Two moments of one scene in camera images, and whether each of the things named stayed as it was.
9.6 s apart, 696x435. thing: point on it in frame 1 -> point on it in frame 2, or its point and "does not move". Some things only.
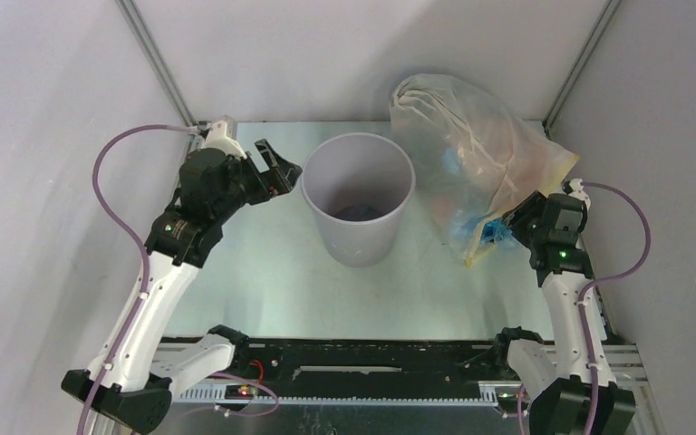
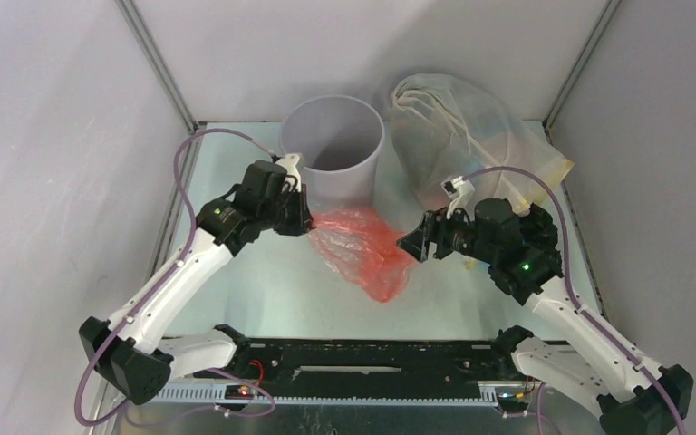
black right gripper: x=525 y=217 -> x=434 y=235
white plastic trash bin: x=358 y=184 -> x=339 y=139
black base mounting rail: x=351 y=362 does not move
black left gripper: x=280 y=178 -> x=304 y=221
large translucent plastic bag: x=472 y=160 does not move
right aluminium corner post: x=604 y=21 does not move
